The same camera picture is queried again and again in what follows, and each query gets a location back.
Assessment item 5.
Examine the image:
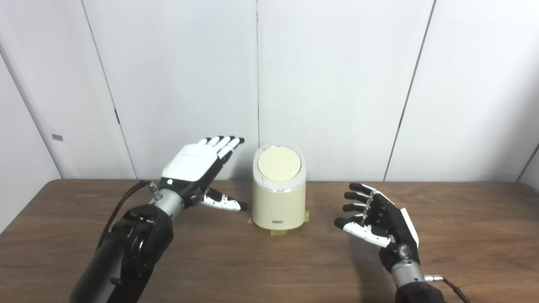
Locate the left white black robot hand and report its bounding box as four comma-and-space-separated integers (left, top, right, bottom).
159, 136, 248, 212

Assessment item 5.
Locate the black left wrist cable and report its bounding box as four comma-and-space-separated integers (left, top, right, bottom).
97, 180, 163, 249

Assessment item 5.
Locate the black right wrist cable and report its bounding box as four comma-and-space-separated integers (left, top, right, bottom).
423, 274, 472, 303

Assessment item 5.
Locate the cream-colored plastic bin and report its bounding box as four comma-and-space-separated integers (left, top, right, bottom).
252, 143, 307, 230

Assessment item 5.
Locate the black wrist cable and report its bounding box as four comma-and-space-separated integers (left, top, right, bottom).
97, 180, 163, 249
423, 274, 472, 303

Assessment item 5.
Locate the cream round bin lid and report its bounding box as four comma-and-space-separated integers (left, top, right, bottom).
258, 146, 302, 181

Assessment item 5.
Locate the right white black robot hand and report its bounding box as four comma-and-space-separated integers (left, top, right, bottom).
334, 182, 420, 274

